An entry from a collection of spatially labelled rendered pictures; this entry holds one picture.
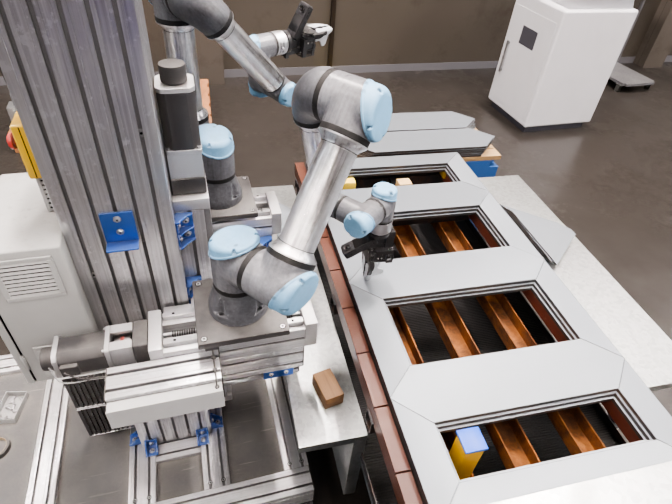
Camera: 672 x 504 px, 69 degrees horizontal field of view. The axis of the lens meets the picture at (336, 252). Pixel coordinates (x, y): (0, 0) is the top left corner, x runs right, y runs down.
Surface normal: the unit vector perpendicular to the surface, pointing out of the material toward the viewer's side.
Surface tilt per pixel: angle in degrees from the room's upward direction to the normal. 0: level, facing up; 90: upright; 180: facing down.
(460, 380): 0
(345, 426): 0
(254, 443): 0
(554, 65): 90
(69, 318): 90
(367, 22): 90
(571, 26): 90
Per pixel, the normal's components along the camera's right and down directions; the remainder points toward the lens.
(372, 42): 0.27, 0.65
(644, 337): 0.07, -0.75
